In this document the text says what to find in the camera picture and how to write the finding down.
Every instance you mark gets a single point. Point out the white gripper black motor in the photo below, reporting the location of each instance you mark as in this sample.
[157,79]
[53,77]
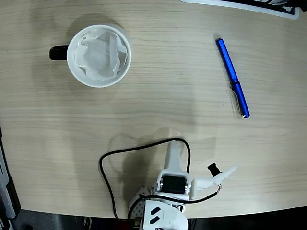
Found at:
[173,183]

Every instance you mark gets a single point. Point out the blue pen with metal clip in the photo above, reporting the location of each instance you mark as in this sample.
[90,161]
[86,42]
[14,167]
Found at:
[227,62]

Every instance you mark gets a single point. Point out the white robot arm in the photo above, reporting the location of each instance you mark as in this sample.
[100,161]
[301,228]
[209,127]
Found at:
[168,216]

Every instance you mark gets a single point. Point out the crumpled white tissue paper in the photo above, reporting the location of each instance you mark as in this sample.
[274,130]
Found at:
[98,57]

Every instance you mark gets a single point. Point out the white framed flat device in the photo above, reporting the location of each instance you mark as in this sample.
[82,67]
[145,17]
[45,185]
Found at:
[294,14]

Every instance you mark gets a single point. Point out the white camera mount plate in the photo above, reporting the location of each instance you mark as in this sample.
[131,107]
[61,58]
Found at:
[206,183]

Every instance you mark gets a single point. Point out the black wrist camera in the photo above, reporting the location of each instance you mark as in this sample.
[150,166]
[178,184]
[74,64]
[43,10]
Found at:
[214,169]

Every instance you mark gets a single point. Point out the white perforated base plate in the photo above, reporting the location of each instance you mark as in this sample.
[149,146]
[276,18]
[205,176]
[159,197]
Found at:
[138,206]

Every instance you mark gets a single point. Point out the grey metal rail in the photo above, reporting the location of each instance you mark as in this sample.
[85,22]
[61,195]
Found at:
[6,191]

